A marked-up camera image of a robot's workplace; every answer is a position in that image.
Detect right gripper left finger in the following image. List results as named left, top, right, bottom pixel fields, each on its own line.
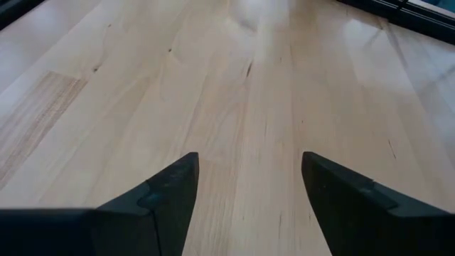
left=0, top=151, right=199, bottom=256

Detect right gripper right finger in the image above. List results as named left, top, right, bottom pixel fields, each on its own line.
left=301, top=151, right=455, bottom=256

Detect black aluminium table frame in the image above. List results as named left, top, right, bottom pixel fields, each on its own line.
left=0, top=0, right=455, bottom=46

